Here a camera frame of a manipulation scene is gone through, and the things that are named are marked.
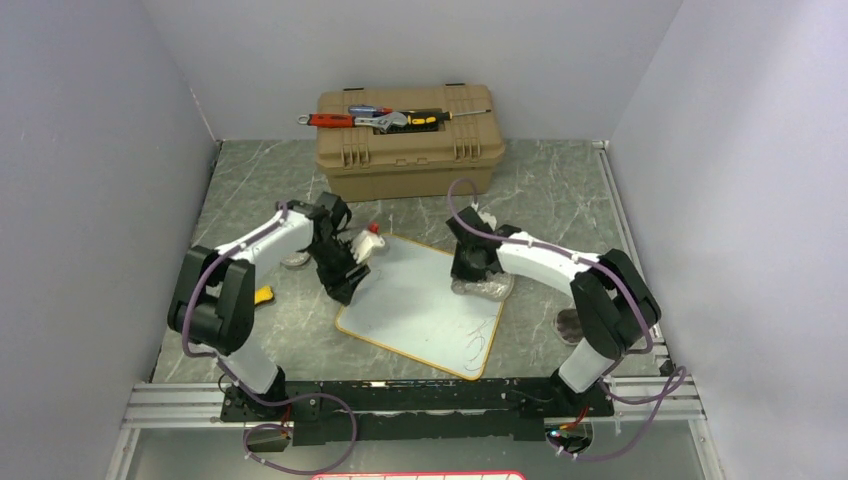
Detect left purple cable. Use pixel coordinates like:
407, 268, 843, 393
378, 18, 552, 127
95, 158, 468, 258
181, 200, 359, 476

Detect black aluminium base frame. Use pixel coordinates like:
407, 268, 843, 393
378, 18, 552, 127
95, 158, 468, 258
122, 377, 706, 446

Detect yellow bone shaped sponge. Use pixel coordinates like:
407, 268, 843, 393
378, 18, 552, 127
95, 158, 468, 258
254, 285, 275, 307

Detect blue red handled screwdriver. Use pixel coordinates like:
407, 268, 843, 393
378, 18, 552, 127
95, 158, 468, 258
348, 105, 411, 117

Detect yellow framed whiteboard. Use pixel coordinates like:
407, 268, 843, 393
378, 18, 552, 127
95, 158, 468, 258
335, 234, 504, 380

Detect tan plastic toolbox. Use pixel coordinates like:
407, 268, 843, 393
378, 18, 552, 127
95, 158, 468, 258
315, 84, 505, 202

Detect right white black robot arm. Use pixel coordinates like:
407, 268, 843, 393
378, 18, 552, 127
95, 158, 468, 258
446, 206, 662, 415

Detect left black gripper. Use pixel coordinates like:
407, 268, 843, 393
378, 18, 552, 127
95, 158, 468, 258
305, 238, 371, 307

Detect yellow black handled screwdriver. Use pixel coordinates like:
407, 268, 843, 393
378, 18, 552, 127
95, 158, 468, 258
404, 109, 491, 126

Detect dark brown scrubbing pad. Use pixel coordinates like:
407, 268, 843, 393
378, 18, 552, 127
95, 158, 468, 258
554, 309, 584, 346

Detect grey scrubbing pad left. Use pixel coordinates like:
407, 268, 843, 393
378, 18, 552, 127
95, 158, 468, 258
280, 252, 311, 269

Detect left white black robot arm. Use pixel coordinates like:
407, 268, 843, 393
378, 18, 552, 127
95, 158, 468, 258
167, 192, 370, 420

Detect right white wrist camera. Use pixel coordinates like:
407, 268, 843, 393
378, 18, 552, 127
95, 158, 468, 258
478, 212, 497, 230

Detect grey mesh scrubbing pad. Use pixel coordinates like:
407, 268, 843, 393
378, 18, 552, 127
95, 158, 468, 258
451, 272, 515, 302

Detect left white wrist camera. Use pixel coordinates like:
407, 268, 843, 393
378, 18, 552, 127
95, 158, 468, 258
351, 222, 387, 264

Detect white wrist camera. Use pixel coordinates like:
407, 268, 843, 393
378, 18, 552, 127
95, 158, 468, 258
478, 212, 497, 230
351, 222, 387, 264

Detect red handled adjustable wrench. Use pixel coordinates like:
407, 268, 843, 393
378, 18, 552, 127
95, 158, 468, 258
297, 112, 408, 132

